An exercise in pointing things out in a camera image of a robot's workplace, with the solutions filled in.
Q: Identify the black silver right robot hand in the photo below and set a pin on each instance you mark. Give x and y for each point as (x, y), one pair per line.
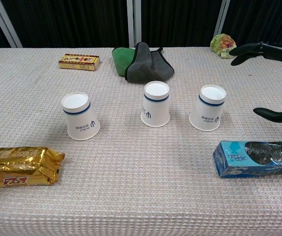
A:
(273, 50)

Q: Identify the white paper cup blue band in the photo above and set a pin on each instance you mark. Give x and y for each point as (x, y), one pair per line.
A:
(207, 113)
(82, 123)
(155, 110)

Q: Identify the crumpled green snack bag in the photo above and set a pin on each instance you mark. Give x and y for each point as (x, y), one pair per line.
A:
(220, 44)

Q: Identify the blue cookie box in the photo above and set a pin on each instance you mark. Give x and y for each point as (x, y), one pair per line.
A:
(232, 162)

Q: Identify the green grey folded cloth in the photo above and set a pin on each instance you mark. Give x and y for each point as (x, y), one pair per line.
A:
(146, 66)

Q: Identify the small yellow red box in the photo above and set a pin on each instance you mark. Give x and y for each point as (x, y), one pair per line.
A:
(79, 62)

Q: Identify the beige waffle tablecloth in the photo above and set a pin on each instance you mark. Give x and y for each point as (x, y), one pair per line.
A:
(131, 184)

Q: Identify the gold foil snack package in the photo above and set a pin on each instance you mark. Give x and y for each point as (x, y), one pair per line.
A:
(20, 167)

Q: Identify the grey metal frame post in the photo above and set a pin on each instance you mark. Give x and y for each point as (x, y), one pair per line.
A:
(6, 27)
(132, 24)
(223, 17)

